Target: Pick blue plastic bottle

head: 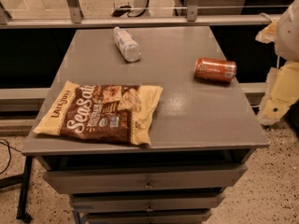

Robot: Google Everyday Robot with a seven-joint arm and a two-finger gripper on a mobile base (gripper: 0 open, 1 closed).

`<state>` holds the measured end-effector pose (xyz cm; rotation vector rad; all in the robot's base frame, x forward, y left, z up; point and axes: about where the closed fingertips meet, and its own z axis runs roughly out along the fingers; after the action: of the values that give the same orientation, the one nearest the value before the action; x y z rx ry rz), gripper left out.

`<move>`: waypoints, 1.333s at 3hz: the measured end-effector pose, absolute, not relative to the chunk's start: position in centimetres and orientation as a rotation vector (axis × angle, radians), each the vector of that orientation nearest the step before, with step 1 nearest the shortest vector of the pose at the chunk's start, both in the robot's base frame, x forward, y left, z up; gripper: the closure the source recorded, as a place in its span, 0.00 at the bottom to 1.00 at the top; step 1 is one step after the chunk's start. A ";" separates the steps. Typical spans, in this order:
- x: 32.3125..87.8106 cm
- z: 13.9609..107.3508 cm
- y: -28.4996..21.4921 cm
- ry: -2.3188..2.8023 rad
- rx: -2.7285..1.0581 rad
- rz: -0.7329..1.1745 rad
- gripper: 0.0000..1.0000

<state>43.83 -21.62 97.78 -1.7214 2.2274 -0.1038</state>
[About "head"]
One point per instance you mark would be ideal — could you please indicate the padded gripper body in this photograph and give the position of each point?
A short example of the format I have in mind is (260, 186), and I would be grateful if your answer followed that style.
(288, 33)

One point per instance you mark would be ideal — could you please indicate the clear plastic water bottle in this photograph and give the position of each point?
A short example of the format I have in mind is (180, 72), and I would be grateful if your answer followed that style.
(126, 44)

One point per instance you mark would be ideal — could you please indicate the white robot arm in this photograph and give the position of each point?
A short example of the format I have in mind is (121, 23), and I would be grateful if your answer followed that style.
(284, 33)

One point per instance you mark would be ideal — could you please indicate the orange soda can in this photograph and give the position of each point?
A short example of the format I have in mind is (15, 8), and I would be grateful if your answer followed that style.
(215, 69)

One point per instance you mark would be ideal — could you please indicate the grey drawer cabinet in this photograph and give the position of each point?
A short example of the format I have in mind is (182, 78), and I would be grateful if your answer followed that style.
(202, 133)

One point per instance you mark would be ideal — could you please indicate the Late July chips bag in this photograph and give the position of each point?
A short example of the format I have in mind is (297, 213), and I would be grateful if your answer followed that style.
(103, 113)

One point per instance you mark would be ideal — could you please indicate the black metal stand leg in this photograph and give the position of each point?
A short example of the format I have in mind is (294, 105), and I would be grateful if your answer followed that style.
(24, 180)

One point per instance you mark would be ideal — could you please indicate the grey metal railing frame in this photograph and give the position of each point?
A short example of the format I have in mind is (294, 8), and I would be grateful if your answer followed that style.
(132, 13)

